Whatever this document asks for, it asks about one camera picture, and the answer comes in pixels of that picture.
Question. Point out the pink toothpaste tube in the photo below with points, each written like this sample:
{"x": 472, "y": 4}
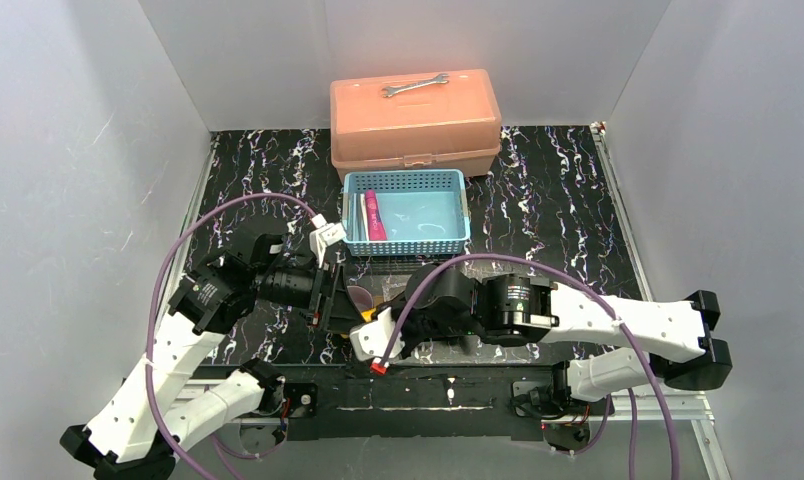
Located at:
{"x": 377, "y": 230}

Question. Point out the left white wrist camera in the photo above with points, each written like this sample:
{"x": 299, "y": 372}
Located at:
{"x": 325, "y": 237}

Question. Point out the brown wooden oval tray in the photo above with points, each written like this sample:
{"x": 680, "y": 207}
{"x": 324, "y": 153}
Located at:
{"x": 442, "y": 344}

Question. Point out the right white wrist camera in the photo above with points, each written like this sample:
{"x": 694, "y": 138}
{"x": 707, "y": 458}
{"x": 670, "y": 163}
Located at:
{"x": 370, "y": 340}

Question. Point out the yellow toothpaste tube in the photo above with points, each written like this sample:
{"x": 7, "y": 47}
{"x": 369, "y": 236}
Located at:
{"x": 369, "y": 315}

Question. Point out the white toothbrush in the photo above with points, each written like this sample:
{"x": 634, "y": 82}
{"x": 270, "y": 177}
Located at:
{"x": 364, "y": 219}

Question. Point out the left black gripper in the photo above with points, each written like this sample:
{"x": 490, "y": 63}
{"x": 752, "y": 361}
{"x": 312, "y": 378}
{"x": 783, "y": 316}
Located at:
{"x": 320, "y": 294}

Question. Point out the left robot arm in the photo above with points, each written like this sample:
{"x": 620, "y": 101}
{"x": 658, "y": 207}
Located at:
{"x": 144, "y": 428}

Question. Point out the silver open-end wrench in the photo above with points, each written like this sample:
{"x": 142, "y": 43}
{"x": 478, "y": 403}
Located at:
{"x": 391, "y": 91}

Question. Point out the salmon plastic toolbox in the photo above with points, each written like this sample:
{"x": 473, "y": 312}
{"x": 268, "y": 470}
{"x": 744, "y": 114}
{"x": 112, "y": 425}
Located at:
{"x": 451, "y": 126}

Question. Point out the clear textured glass cup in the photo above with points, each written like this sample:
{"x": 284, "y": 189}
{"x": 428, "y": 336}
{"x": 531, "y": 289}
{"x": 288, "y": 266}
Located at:
{"x": 384, "y": 288}

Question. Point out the grey toothbrush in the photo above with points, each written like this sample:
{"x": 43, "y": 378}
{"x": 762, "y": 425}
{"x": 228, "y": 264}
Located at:
{"x": 355, "y": 215}

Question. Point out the light blue plastic basket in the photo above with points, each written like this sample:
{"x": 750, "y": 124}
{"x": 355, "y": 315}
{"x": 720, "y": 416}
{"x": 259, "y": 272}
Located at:
{"x": 424, "y": 212}

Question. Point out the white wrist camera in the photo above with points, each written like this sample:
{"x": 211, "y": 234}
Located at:
{"x": 325, "y": 237}
{"x": 370, "y": 340}

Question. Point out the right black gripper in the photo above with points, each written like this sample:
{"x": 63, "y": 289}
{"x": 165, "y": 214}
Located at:
{"x": 415, "y": 307}

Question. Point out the purple ceramic mug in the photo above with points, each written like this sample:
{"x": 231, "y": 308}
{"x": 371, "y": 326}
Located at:
{"x": 361, "y": 297}

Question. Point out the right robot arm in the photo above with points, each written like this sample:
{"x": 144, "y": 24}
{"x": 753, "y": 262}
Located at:
{"x": 669, "y": 341}

